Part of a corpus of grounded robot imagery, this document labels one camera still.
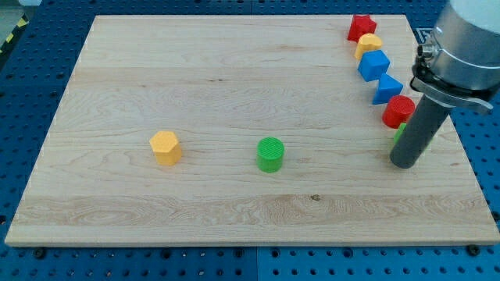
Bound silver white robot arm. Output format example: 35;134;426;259
411;0;499;114

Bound green cylinder block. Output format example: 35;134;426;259
256;137;285;173

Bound light wooden board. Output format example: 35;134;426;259
5;15;499;247

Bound yellow hexagon block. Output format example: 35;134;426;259
149;131;182;165

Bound blue cube block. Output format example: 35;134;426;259
358;50;391;82

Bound blue triangle block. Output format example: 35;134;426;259
372;73;403;105

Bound red cylinder block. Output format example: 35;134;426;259
382;95;416;129

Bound green block behind rod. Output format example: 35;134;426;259
393;123;406;144

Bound yellow heart block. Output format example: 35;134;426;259
354;33;384;60

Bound red star block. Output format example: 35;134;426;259
347;15;377;42

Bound grey cylindrical pointer rod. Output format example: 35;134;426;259
390;95;452;169

